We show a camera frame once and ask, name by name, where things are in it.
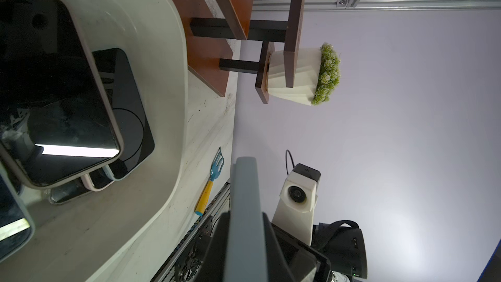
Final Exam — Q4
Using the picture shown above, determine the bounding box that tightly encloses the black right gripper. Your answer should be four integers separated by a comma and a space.
311, 220, 368, 280

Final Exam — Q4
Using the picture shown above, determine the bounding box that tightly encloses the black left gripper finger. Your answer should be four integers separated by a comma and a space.
223, 157, 268, 282

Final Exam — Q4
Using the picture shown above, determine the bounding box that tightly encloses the light blue case phone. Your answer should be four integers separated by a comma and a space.
1, 164, 35, 262

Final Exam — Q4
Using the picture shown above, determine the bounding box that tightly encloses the pink case phone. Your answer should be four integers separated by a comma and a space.
1, 0, 124, 189

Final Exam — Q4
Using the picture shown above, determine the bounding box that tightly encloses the white case phone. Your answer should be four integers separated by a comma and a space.
80, 168, 114, 192

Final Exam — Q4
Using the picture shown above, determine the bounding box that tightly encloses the blue case phone large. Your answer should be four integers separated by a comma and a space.
93, 48, 155, 181

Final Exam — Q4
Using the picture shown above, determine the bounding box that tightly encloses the white plastic storage box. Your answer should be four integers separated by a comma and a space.
1, 0, 188, 281

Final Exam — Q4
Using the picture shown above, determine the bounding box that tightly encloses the blue yellow toy fork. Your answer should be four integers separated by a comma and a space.
194, 147, 224, 216

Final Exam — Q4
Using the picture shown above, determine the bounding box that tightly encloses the green artificial plant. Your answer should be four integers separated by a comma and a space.
311, 43, 341, 106

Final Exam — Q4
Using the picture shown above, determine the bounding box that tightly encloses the white ribbed plant pot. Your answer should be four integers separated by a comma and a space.
267, 48, 324, 107

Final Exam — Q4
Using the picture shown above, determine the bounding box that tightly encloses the brown wooden tiered stand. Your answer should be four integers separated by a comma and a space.
172, 0, 305, 103

